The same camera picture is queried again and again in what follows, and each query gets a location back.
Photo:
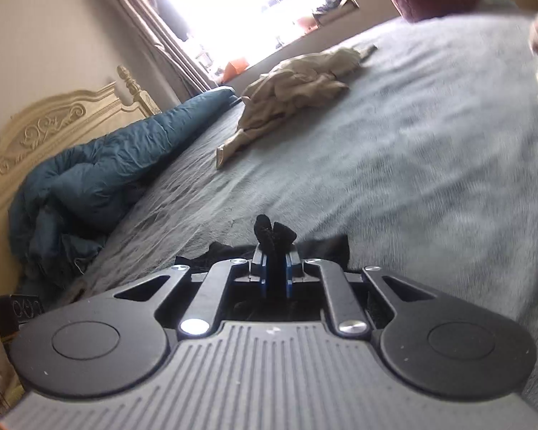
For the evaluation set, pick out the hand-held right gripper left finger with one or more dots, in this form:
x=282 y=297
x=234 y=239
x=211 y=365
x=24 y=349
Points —
x=261 y=277

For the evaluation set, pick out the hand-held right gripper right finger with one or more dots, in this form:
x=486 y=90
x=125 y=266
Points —
x=292 y=277

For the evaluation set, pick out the black printed t-shirt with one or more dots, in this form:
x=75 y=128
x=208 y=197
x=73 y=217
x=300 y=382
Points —
x=273 y=237

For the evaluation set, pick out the beige crumpled garment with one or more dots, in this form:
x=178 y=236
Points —
x=287 y=89

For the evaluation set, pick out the blue duvet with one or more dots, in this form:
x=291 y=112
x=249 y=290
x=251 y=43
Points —
x=94 y=174

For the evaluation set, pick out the small orange object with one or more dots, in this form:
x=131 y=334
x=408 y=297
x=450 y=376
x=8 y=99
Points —
x=235 y=68
x=305 y=23

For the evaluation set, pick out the white crumpled garment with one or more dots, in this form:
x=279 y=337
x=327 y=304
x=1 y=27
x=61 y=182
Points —
x=349 y=56

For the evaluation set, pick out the dark rectangular box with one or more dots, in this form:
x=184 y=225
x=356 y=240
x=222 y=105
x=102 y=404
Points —
x=15 y=313

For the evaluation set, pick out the cream carved headboard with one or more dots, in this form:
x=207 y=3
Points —
x=49 y=134

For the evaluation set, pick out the grey curtain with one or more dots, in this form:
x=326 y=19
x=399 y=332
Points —
x=161 y=40

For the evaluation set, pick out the open cardboard shoe box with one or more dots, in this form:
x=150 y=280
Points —
x=336 y=15

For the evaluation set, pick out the hanging dark garment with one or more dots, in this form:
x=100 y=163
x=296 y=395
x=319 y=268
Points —
x=170 y=4

